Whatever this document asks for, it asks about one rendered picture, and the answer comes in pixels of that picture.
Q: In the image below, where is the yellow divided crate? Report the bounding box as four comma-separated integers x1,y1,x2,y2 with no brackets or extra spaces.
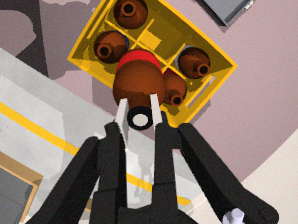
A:
67,0,238,127

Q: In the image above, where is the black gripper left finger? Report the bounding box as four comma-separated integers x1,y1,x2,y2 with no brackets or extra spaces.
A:
25,99,130,224

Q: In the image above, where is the dark grey square tray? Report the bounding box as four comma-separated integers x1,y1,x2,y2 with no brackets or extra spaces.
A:
200,0,252,26

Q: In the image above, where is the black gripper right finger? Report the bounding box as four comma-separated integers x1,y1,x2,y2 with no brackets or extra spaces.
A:
150,94,279,224

